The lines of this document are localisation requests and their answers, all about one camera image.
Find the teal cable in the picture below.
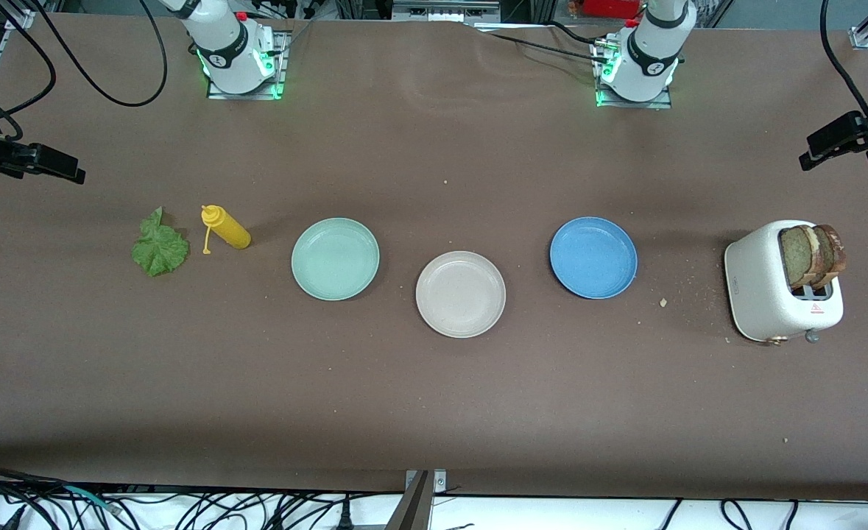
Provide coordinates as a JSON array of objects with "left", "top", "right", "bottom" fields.
[{"left": 62, "top": 484, "right": 121, "bottom": 514}]

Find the yellow squeeze bottle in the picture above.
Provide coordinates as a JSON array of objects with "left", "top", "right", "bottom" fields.
[{"left": 201, "top": 205, "right": 252, "bottom": 255}]

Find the aluminium post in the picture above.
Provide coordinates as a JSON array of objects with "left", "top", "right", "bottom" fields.
[{"left": 386, "top": 471, "right": 434, "bottom": 530}]

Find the mint green round plate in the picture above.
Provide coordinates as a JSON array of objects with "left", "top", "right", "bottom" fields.
[{"left": 291, "top": 217, "right": 381, "bottom": 302}]

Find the grey electronic device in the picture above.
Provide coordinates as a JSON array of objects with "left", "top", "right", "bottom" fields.
[{"left": 392, "top": 0, "right": 502, "bottom": 23}]

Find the white toaster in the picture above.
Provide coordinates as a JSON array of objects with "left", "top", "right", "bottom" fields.
[{"left": 724, "top": 220, "right": 844, "bottom": 345}]

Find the beige round plate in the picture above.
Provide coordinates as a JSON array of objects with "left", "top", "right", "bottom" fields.
[{"left": 415, "top": 251, "right": 507, "bottom": 339}]

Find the bread slice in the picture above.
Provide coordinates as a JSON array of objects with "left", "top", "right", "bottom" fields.
[
  {"left": 779, "top": 225, "right": 823, "bottom": 290},
  {"left": 815, "top": 224, "right": 847, "bottom": 286}
]

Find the green lettuce leaf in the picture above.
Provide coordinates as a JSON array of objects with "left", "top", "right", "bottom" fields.
[{"left": 131, "top": 207, "right": 190, "bottom": 278}]

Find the red box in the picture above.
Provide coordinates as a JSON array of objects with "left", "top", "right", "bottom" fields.
[{"left": 581, "top": 0, "right": 644, "bottom": 20}]

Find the blue round plate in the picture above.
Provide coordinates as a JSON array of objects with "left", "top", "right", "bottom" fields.
[{"left": 549, "top": 216, "right": 638, "bottom": 300}]

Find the small metal bracket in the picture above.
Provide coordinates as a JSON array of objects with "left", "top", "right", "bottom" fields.
[{"left": 404, "top": 469, "right": 448, "bottom": 495}]

